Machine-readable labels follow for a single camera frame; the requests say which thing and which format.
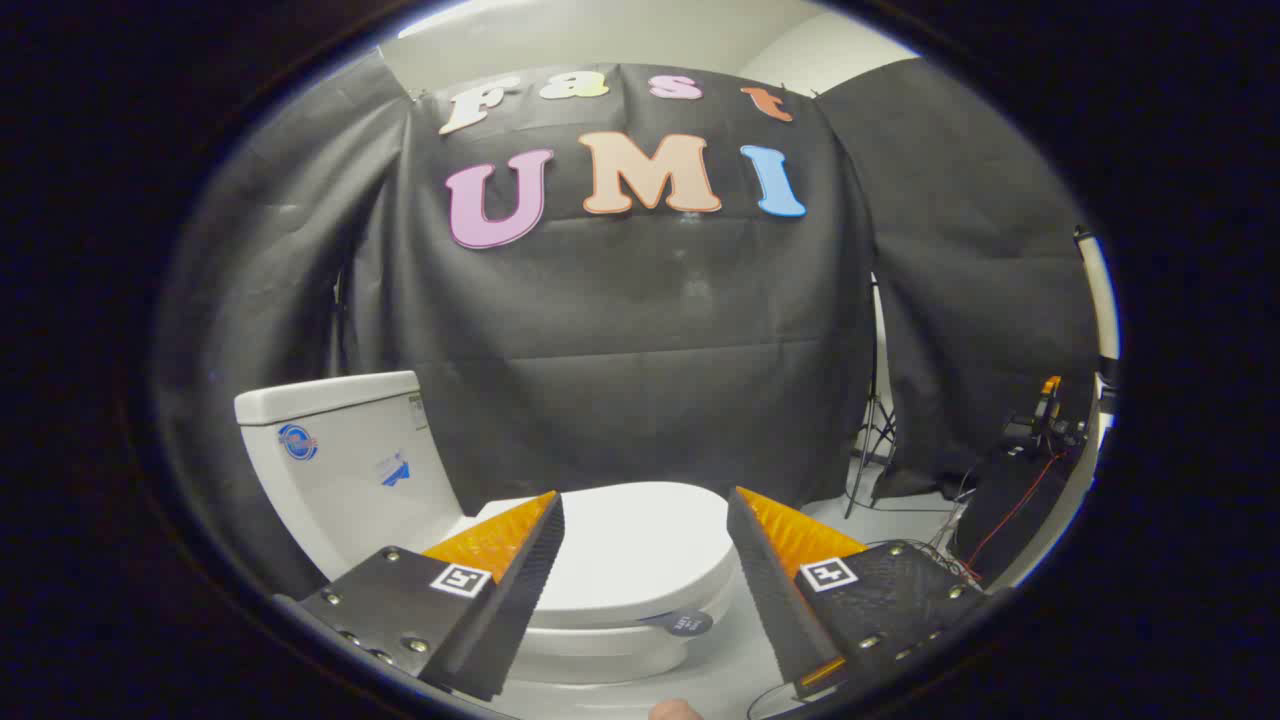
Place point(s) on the white toilet tank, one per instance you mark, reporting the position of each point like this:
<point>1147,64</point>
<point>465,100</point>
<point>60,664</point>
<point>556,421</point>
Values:
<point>340,470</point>

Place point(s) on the black equipment case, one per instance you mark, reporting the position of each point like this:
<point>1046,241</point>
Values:
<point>1005,490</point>

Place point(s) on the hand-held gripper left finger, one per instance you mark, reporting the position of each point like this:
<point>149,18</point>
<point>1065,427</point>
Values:
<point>525,580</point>

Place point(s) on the white toilet lid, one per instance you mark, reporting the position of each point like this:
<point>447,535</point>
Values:
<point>640,545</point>

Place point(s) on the black grip tab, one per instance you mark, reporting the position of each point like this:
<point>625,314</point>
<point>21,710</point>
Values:
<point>682,623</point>

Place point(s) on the black backdrop cloth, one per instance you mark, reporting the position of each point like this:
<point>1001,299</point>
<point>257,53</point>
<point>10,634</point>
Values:
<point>640,330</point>

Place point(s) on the orange black device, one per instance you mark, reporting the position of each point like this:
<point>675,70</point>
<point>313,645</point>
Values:
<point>1048,400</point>

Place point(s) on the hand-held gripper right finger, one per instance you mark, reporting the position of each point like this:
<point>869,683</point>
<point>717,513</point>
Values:
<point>765,590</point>

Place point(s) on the black light stand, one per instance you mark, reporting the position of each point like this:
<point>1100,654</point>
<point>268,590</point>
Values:
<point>872,420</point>

